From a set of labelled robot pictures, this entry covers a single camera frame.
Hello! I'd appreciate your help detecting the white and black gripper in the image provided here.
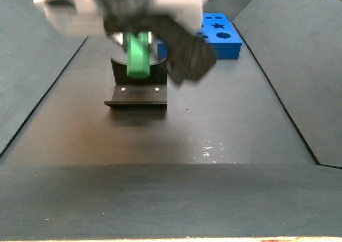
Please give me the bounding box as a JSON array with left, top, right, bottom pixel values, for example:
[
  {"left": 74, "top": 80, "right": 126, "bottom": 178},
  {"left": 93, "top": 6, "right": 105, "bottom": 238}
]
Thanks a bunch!
[{"left": 33, "top": 0, "right": 217, "bottom": 84}]

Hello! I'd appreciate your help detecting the green hexagonal prism block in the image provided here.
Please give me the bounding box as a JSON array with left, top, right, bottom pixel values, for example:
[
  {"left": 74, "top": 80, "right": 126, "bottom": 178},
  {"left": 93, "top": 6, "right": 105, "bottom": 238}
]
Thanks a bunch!
[{"left": 127, "top": 32, "right": 150, "bottom": 79}]

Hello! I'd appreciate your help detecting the blue foam shape-sorter board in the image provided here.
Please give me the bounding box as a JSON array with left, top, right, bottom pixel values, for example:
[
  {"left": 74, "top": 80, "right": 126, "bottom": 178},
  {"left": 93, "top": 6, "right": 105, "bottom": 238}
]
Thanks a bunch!
[{"left": 157, "top": 12, "right": 244, "bottom": 61}]

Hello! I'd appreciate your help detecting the black curved cradle stand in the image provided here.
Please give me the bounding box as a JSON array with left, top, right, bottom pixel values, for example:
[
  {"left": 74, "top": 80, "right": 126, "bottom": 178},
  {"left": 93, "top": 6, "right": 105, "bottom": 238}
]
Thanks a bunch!
[{"left": 105, "top": 58, "right": 168, "bottom": 108}]

